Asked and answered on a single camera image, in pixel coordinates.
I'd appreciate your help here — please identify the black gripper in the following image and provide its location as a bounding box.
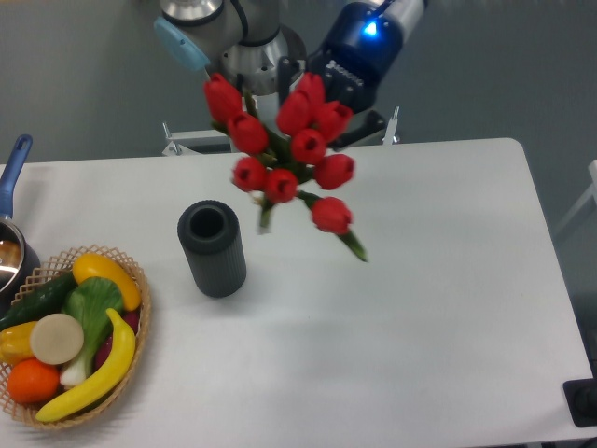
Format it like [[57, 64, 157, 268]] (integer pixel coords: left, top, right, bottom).
[[276, 1, 404, 150]]

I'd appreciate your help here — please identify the red tulip bouquet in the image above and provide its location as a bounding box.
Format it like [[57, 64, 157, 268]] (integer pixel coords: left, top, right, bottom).
[[203, 73, 367, 260]]

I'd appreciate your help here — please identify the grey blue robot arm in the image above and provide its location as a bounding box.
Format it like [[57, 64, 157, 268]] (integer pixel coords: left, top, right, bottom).
[[154, 1, 427, 148]]

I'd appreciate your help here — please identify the dark grey ribbed vase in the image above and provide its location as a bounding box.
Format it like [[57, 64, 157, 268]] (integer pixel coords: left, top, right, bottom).
[[177, 200, 246, 299]]

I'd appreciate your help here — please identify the purple eggplant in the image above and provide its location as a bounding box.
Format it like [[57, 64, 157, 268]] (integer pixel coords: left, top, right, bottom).
[[93, 310, 140, 371]]

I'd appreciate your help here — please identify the green bok choy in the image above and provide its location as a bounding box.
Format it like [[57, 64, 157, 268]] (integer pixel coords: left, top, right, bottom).
[[60, 277, 123, 389]]

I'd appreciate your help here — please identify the yellow banana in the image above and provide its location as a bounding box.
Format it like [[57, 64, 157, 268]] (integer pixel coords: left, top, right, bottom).
[[35, 308, 136, 423]]

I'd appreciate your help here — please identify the green cucumber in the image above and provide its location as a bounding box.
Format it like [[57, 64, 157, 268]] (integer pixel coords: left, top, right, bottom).
[[1, 272, 77, 330]]

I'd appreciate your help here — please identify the woven wicker basket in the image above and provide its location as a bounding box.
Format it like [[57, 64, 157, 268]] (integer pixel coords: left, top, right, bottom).
[[1, 245, 152, 430]]

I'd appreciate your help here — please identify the beige round disc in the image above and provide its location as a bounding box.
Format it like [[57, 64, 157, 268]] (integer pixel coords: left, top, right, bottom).
[[29, 314, 84, 365]]

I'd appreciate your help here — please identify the black device at edge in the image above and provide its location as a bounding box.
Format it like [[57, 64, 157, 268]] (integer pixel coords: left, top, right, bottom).
[[562, 378, 596, 427]]

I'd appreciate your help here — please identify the yellow bell pepper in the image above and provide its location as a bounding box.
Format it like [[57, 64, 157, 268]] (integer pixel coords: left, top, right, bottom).
[[1, 321, 37, 366]]

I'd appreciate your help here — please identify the orange fruit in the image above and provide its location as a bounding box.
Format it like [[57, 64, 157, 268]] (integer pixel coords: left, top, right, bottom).
[[7, 358, 60, 404]]

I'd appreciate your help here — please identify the white frame at right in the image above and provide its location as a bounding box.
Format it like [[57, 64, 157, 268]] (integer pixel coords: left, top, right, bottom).
[[553, 160, 596, 240]]

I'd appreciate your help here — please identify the blue handled saucepan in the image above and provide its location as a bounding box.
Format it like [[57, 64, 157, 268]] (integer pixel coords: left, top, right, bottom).
[[1, 134, 40, 316]]

